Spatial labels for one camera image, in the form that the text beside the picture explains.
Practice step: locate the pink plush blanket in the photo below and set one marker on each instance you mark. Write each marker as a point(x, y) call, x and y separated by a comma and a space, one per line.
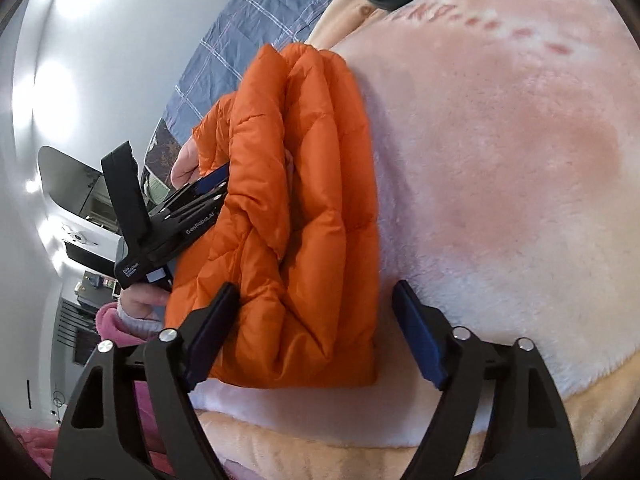
point(500, 185)

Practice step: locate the person's left hand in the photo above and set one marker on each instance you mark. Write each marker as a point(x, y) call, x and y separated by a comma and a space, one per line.
point(185, 165)

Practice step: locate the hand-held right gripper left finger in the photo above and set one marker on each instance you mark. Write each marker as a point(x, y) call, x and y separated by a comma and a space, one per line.
point(210, 340)

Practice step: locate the dark flat screen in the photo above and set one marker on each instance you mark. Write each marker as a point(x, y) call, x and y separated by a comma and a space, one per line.
point(70, 180)

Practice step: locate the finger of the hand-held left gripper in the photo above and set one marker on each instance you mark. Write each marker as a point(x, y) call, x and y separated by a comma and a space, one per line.
point(210, 179)

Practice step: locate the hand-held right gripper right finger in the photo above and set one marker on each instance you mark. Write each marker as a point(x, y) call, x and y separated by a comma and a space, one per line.
point(422, 340)

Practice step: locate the dark printed pillow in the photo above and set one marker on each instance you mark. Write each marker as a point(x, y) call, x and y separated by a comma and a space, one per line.
point(162, 147)

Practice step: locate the blue plaid bedsheet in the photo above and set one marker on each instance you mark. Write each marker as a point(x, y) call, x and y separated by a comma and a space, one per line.
point(240, 35)

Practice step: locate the orange puffer jacket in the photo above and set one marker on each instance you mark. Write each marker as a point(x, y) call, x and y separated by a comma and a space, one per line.
point(300, 210)

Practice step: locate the white shelf unit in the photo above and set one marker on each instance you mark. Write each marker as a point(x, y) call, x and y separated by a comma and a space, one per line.
point(75, 260)

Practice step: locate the person's left forearm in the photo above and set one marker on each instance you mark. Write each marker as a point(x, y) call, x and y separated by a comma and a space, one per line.
point(135, 315)

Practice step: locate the pale green cloth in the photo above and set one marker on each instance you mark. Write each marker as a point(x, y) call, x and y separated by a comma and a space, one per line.
point(156, 190)

